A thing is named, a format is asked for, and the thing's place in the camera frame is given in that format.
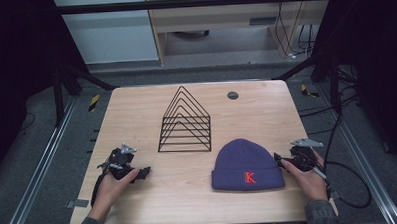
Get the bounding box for black floor cable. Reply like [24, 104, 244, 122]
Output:
[297, 94, 361, 166]

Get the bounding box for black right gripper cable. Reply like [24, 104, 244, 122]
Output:
[316, 158, 373, 211]

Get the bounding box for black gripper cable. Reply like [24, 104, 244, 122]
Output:
[316, 158, 373, 211]
[88, 168, 112, 208]

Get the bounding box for black wire file rack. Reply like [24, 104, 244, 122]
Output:
[155, 84, 213, 154]

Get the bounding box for black curtain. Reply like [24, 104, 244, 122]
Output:
[307, 0, 397, 176]
[0, 0, 94, 182]

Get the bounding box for black yellow striped floor tape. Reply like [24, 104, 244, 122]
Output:
[300, 83, 321, 99]
[87, 93, 101, 113]

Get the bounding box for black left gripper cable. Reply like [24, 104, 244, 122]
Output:
[88, 168, 112, 208]

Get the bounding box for aluminium floor rail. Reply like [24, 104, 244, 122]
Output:
[0, 95, 83, 224]
[315, 81, 397, 224]

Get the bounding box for bundle of desk cables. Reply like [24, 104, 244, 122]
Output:
[273, 0, 318, 61]

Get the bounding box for grey tape strip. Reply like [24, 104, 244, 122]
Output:
[65, 198, 91, 210]

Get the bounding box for black horizontal frame bar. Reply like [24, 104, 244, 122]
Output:
[56, 0, 335, 16]

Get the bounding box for black stand leg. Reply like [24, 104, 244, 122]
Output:
[51, 63, 120, 129]
[274, 51, 343, 117]

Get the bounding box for person's left hand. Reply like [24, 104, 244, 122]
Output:
[85, 167, 142, 224]

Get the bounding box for purple knitted beanie hat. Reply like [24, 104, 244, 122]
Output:
[208, 136, 286, 194]

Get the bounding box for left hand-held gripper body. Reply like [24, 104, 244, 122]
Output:
[97, 142, 139, 182]

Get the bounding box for white cabinet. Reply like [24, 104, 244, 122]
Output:
[52, 0, 162, 67]

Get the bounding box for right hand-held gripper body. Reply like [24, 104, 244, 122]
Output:
[287, 137, 326, 174]

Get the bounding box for person's right hand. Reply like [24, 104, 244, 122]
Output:
[280, 150, 330, 203]

